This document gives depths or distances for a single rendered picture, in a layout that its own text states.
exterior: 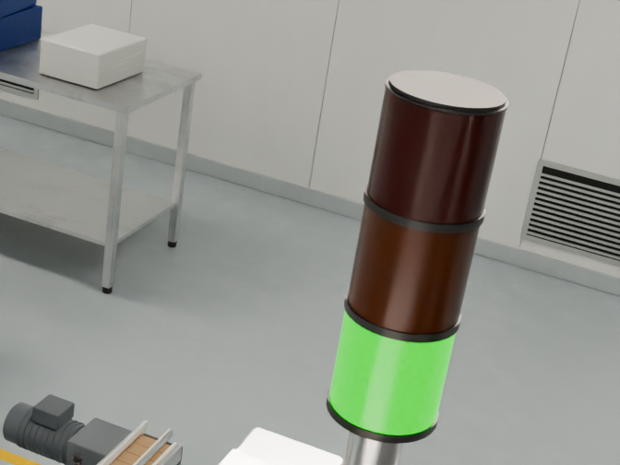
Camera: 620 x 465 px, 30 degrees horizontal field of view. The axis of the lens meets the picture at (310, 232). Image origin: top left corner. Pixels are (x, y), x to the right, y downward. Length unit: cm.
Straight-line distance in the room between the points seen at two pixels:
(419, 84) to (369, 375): 12
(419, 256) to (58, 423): 229
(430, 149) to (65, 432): 233
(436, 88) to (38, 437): 235
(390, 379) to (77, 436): 224
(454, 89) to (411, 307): 9
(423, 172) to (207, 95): 618
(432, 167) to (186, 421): 404
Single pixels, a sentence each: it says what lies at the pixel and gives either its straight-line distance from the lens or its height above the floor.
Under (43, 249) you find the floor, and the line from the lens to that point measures 567.
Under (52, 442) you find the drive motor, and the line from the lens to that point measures 274.
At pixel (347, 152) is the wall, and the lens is 636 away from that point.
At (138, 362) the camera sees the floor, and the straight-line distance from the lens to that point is 481.
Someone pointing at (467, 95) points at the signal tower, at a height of 235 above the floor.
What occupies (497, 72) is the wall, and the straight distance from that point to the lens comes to 602.
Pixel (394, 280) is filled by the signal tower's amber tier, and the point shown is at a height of 227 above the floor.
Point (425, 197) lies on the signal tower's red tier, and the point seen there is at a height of 231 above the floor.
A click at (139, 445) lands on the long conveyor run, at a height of 93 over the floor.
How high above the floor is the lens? 247
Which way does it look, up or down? 24 degrees down
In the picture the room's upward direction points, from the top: 9 degrees clockwise
